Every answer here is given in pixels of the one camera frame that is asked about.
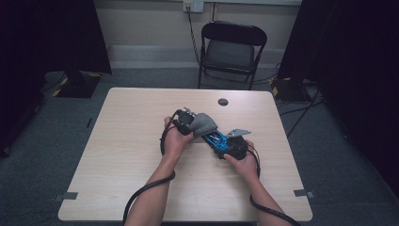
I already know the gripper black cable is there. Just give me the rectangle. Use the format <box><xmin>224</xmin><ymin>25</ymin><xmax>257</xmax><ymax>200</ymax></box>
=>
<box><xmin>248</xmin><ymin>143</ymin><xmax>303</xmax><ymax>226</ymax></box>
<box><xmin>122</xmin><ymin>108</ymin><xmax>184</xmax><ymax>225</ymax></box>

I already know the black floor cable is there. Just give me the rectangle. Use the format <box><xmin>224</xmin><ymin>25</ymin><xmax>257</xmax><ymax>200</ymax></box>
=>
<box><xmin>278</xmin><ymin>97</ymin><xmax>326</xmax><ymax>117</ymax></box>
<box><xmin>286</xmin><ymin>87</ymin><xmax>322</xmax><ymax>139</ymax></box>

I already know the blue toy car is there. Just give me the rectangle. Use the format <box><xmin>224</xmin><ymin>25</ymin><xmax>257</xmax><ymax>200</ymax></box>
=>
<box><xmin>201</xmin><ymin>129</ymin><xmax>231</xmax><ymax>160</ymax></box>

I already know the white wall socket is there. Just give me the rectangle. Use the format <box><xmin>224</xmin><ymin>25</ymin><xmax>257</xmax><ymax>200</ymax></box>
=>
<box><xmin>183</xmin><ymin>0</ymin><xmax>205</xmax><ymax>14</ymax></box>

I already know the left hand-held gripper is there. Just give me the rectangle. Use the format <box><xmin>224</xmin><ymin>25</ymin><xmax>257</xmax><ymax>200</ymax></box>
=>
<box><xmin>172</xmin><ymin>106</ymin><xmax>199</xmax><ymax>137</ymax></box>

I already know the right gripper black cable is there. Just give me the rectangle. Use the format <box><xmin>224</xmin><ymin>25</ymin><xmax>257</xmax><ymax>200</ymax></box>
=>
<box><xmin>248</xmin><ymin>143</ymin><xmax>303</xmax><ymax>226</ymax></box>

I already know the black stand base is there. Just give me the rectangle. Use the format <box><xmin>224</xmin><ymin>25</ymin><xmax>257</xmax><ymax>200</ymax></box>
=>
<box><xmin>56</xmin><ymin>70</ymin><xmax>103</xmax><ymax>99</ymax></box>
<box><xmin>270</xmin><ymin>76</ymin><xmax>312</xmax><ymax>104</ymax></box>

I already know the black folding chair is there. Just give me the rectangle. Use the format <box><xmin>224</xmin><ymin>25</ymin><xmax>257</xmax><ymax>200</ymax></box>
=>
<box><xmin>197</xmin><ymin>20</ymin><xmax>268</xmax><ymax>91</ymax></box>

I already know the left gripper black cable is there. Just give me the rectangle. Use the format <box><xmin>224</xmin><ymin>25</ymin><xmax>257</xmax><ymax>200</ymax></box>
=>
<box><xmin>122</xmin><ymin>108</ymin><xmax>184</xmax><ymax>225</ymax></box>

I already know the person's left hand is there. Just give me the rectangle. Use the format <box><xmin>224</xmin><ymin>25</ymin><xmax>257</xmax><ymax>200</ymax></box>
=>
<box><xmin>162</xmin><ymin>116</ymin><xmax>195</xmax><ymax>165</ymax></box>

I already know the black socket cable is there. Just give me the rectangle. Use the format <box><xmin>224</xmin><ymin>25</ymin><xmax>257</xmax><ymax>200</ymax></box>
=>
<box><xmin>186</xmin><ymin>6</ymin><xmax>202</xmax><ymax>64</ymax></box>

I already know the black curtain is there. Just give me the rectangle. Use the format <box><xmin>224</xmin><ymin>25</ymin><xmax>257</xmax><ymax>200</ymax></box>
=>
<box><xmin>0</xmin><ymin>0</ymin><xmax>113</xmax><ymax>158</ymax></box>
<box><xmin>277</xmin><ymin>0</ymin><xmax>399</xmax><ymax>200</ymax></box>

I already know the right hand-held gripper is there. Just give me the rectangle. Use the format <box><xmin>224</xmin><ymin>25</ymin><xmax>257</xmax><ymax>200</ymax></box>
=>
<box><xmin>218</xmin><ymin>127</ymin><xmax>252</xmax><ymax>161</ymax></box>

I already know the grey tape piece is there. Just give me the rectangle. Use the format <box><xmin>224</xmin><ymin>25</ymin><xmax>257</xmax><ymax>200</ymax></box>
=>
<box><xmin>53</xmin><ymin>191</ymin><xmax>79</xmax><ymax>202</ymax></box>
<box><xmin>294</xmin><ymin>188</ymin><xmax>316</xmax><ymax>200</ymax></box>

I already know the person's right hand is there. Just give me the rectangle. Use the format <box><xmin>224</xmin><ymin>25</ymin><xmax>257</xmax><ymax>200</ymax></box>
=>
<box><xmin>222</xmin><ymin>139</ymin><xmax>262</xmax><ymax>186</ymax></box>

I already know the grey cloth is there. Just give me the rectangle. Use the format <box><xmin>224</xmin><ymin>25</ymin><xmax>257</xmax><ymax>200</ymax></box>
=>
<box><xmin>187</xmin><ymin>112</ymin><xmax>219</xmax><ymax>140</ymax></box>

